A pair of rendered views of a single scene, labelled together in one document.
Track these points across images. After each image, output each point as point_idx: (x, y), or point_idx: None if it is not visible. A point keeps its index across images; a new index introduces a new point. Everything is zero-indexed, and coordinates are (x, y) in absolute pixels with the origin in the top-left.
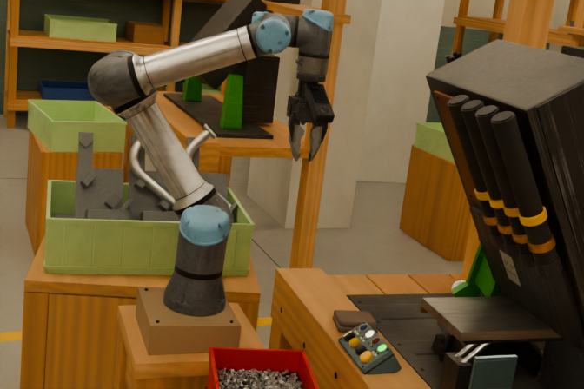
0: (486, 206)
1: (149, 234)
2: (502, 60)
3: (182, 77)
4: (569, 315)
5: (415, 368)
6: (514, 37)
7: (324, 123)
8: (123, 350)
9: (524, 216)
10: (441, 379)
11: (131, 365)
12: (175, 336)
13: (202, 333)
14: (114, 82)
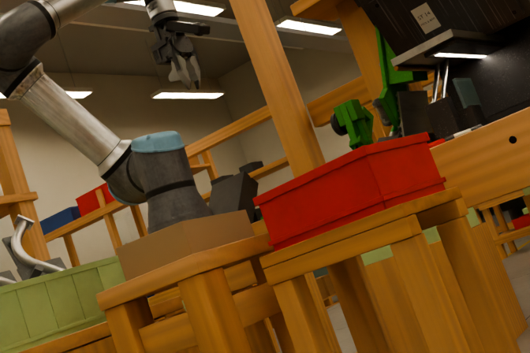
0: None
1: (44, 290)
2: None
3: (83, 8)
4: None
5: None
6: (251, 20)
7: (195, 53)
8: (132, 325)
9: None
10: (434, 129)
11: (183, 271)
12: (203, 229)
13: (222, 222)
14: (25, 20)
